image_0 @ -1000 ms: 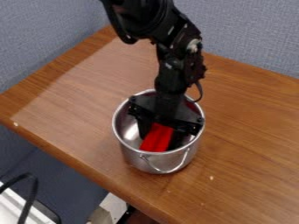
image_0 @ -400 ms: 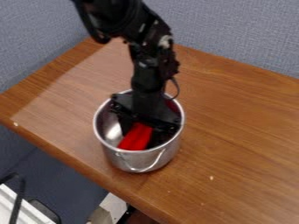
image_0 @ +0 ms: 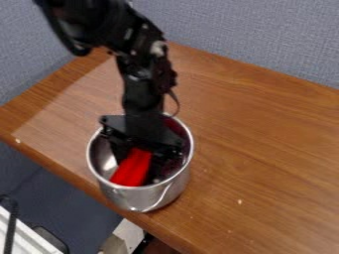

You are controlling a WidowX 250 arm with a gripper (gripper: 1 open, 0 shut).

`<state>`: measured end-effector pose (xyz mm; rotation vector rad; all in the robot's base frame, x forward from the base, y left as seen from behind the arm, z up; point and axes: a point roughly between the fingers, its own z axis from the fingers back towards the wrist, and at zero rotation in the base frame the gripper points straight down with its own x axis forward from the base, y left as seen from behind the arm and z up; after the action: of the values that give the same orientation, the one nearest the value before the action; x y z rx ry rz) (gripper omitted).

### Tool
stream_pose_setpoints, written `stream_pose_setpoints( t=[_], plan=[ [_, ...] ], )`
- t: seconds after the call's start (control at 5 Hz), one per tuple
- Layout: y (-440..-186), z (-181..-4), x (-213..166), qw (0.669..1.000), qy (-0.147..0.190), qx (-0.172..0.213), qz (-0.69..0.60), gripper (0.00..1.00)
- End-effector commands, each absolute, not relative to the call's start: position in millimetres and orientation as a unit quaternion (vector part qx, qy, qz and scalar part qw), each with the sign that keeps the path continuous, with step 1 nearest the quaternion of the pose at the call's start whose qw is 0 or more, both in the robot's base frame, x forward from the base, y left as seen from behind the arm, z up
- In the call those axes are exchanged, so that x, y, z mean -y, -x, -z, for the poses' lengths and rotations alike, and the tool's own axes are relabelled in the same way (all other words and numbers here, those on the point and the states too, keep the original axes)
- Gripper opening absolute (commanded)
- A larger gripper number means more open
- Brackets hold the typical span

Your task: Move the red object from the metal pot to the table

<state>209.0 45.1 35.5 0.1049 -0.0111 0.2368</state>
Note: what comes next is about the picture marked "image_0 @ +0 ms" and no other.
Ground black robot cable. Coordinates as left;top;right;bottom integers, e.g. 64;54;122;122
164;90;181;118

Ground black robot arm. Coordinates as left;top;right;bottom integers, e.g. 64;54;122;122
33;0;183;187

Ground black cable under table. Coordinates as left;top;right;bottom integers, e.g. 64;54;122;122
0;194;21;254

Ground red block object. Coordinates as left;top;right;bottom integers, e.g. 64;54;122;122
109;148;152;187

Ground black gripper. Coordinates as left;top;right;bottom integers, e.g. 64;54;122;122
98;108;184;185

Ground white box under table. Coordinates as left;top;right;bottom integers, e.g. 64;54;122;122
0;206;70;254

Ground metal pot with handle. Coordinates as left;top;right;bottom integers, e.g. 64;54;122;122
85;115;195;212

